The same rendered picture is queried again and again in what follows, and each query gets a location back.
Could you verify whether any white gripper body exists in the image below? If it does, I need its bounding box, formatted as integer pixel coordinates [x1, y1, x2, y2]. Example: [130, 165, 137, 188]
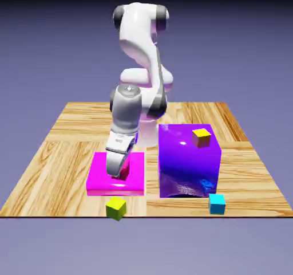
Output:
[105, 150, 132, 179]

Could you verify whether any small red cube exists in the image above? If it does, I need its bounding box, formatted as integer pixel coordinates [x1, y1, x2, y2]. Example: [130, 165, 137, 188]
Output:
[111, 162, 130, 181]

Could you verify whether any small lime green cube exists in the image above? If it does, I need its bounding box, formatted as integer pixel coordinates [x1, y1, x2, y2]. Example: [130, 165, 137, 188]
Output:
[105, 196, 127, 222]

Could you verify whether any small yellow cube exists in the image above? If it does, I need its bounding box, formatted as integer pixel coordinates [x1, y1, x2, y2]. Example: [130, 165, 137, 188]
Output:
[191, 128, 212, 149]

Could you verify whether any small cyan cube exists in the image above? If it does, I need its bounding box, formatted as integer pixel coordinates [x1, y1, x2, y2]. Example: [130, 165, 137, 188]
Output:
[208, 193, 227, 215]

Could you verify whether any large magenta box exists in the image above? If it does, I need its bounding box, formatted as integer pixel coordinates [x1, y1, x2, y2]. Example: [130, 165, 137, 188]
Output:
[86, 151, 145, 197]

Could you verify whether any large purple box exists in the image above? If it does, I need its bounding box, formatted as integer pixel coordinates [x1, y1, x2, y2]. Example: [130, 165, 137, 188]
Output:
[158, 123, 222, 199]

